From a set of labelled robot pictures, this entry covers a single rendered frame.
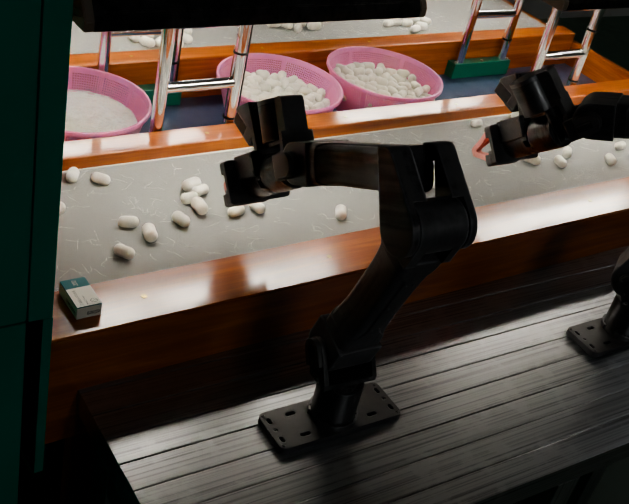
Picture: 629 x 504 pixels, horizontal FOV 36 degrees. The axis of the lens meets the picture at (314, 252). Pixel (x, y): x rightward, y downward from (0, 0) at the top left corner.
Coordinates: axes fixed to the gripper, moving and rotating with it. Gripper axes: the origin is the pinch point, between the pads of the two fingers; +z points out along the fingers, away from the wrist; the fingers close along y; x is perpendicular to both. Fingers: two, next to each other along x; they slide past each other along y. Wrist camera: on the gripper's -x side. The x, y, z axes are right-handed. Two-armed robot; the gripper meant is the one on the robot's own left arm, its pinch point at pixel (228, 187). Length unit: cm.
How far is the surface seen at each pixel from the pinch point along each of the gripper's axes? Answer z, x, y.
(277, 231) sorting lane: 2.8, 8.1, -9.0
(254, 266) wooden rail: -6.8, 12.6, 1.9
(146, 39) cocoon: 56, -37, -18
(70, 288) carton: -7.4, 10.5, 30.2
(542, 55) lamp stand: 21, -20, -99
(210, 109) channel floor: 47, -20, -26
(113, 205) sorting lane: 13.6, -0.7, 13.5
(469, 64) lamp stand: 48, -25, -102
